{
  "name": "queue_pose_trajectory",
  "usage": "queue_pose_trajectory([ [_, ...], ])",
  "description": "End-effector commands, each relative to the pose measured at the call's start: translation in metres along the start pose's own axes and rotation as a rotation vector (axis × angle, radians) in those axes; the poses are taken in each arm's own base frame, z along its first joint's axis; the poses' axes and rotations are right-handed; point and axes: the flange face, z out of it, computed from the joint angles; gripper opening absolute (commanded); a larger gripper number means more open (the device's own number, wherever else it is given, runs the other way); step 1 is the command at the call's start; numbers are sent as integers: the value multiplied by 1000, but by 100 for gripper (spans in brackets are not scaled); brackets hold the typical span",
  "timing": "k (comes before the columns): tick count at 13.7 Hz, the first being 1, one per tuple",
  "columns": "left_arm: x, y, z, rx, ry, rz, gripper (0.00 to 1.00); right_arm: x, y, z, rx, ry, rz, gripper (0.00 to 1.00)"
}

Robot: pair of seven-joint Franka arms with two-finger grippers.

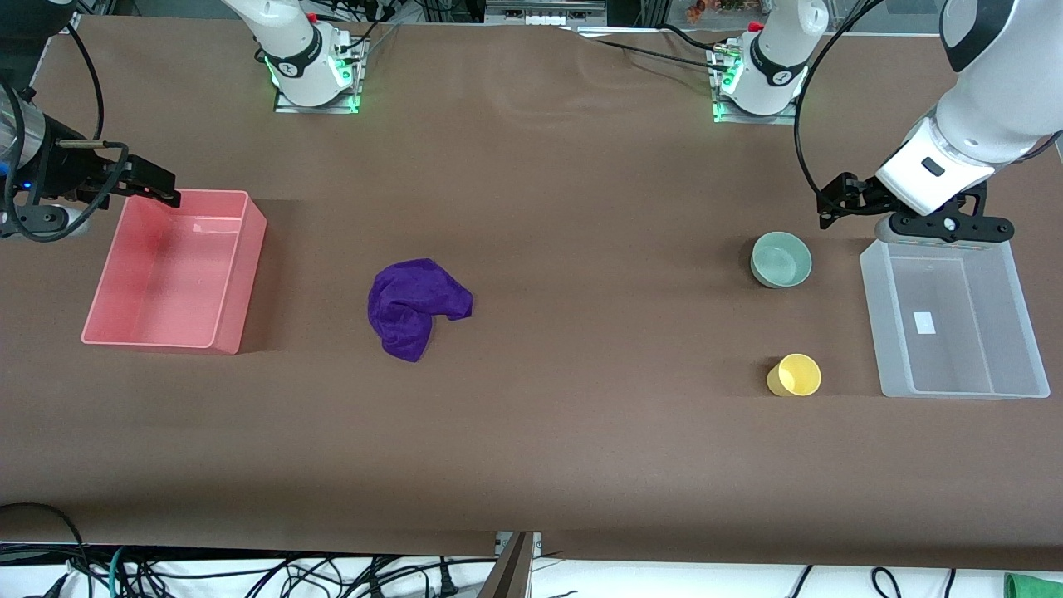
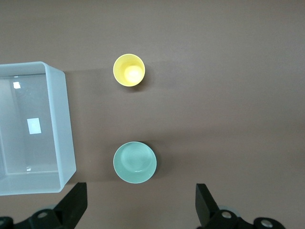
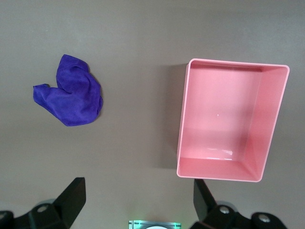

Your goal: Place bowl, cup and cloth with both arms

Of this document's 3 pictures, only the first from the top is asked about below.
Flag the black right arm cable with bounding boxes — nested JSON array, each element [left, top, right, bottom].
[[0, 23, 132, 243]]

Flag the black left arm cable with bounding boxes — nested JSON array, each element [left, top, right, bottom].
[[793, 0, 886, 200]]

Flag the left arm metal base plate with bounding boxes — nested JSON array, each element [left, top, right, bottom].
[[711, 43, 803, 126]]

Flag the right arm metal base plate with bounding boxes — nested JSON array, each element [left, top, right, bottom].
[[273, 37, 364, 115]]

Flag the yellow cup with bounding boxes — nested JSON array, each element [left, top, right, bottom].
[[766, 353, 822, 398]]

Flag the white power strip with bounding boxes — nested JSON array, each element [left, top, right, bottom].
[[485, 0, 608, 27]]

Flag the black looped floor cable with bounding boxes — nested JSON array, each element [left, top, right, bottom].
[[0, 502, 91, 598]]

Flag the pink plastic bin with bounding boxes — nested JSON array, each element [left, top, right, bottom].
[[81, 189, 268, 356]]

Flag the purple cloth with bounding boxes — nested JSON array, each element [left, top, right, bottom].
[[367, 258, 474, 364]]

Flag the pale green bowl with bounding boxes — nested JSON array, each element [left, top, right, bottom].
[[750, 232, 813, 289]]

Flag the tangled black floor cables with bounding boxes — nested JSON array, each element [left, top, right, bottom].
[[125, 552, 499, 598]]

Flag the clear plastic bin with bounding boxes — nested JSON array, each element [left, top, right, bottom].
[[859, 239, 1051, 400]]

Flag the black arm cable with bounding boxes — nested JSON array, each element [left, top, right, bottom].
[[793, 0, 886, 200], [0, 23, 132, 243]]

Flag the green cloth scrap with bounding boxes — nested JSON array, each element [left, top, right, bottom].
[[1004, 571, 1063, 598]]

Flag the long black table cable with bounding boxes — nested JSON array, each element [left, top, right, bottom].
[[573, 23, 733, 72]]

